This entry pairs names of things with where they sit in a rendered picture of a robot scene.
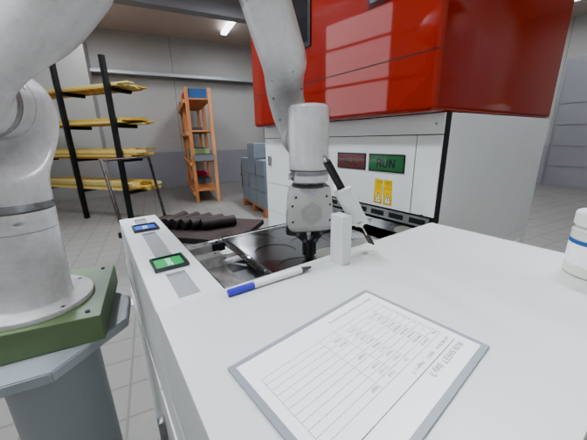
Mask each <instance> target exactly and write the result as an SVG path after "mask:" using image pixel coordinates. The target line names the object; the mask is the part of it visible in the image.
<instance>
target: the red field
mask: <svg viewBox="0 0 587 440"><path fill-rule="evenodd" d="M338 166H341V167H350V168H364V155H352V154H338Z"/></svg>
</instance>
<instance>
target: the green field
mask: <svg viewBox="0 0 587 440"><path fill-rule="evenodd" d="M403 165H404V157H403V156H390V155H370V157H369V169H377V170H387V171H396V172H403Z"/></svg>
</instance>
